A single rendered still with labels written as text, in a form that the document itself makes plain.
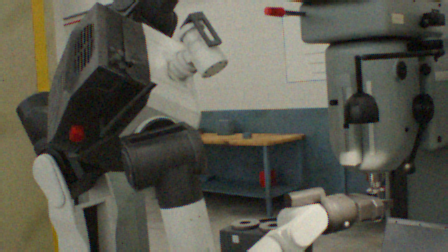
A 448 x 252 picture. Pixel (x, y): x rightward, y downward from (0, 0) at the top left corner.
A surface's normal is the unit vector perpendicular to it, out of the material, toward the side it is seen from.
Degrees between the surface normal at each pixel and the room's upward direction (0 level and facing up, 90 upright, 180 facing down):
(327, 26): 90
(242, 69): 90
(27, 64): 90
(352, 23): 90
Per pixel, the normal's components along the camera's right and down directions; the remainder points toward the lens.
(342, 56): -0.70, 0.10
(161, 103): 0.63, 0.09
